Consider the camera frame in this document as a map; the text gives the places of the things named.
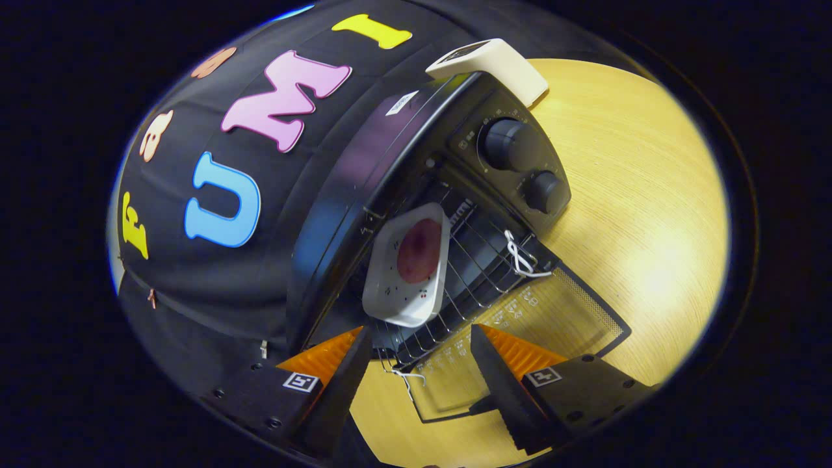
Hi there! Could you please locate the black toaster oven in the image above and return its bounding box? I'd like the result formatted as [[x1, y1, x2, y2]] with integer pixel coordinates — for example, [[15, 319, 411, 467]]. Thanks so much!
[[286, 70, 631, 423]]

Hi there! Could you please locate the white string tie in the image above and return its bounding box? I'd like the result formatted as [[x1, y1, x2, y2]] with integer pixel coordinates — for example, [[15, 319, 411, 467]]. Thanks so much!
[[383, 367, 426, 400], [504, 229, 553, 279]]

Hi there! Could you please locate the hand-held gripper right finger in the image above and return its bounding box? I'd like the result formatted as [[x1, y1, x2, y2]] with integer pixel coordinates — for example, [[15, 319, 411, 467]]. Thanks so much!
[[469, 324, 657, 456]]

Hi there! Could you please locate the white toaster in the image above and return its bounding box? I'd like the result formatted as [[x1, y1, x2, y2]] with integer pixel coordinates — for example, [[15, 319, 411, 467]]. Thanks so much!
[[426, 38, 550, 109]]

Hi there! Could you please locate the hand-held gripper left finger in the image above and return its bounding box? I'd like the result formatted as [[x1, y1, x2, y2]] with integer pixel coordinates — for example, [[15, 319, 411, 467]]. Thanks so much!
[[201, 325, 373, 459]]

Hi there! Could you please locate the white square plate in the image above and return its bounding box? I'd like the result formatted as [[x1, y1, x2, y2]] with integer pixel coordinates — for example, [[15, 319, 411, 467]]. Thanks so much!
[[361, 202, 452, 328]]

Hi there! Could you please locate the pink round ham slice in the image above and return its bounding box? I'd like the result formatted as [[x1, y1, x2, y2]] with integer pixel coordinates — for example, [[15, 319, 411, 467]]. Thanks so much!
[[396, 218, 443, 284]]

